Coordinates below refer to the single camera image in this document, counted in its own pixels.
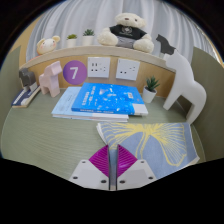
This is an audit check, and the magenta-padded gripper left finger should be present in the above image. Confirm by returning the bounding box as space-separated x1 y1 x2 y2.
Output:
69 144 111 191

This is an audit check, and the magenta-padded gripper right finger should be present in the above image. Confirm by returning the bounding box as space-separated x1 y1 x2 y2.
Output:
116 144 158 191

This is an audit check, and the blue towel with yellow print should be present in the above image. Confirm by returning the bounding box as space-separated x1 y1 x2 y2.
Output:
95 121 201 181

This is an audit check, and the light blue book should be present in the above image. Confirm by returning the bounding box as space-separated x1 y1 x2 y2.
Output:
50 86 130 123

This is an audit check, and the spiky potted plant, white pot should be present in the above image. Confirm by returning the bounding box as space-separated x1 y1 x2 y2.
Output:
142 75 161 104

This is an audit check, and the pink horse figure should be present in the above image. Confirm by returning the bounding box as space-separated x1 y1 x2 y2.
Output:
38 60 63 98

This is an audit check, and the round purple number sign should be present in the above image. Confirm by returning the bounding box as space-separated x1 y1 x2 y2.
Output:
62 60 88 85

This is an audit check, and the large white horse figure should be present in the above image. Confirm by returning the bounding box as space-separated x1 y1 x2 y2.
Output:
162 49 208 125

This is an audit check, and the dark grey horse figure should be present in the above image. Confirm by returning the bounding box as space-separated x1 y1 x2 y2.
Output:
18 67 38 93

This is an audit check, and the curved wooden ledge shelf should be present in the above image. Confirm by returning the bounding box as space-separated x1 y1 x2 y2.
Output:
20 45 176 73

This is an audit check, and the small potted plant, white pot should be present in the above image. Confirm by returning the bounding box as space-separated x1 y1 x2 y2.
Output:
66 33 78 49
81 28 96 47

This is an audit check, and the black horse figure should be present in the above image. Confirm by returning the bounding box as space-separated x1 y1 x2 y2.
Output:
155 33 177 56

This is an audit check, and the small cream plush toy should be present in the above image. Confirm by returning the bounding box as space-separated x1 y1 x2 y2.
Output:
35 35 62 56

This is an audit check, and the cream teddy bear, black shirt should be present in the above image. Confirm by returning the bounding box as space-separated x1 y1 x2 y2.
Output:
96 12 155 54

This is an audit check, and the white curtain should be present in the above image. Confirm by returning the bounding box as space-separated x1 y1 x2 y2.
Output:
25 0 214 63

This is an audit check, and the white wall socket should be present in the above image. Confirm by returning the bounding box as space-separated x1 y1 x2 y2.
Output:
86 56 111 79
115 58 141 82

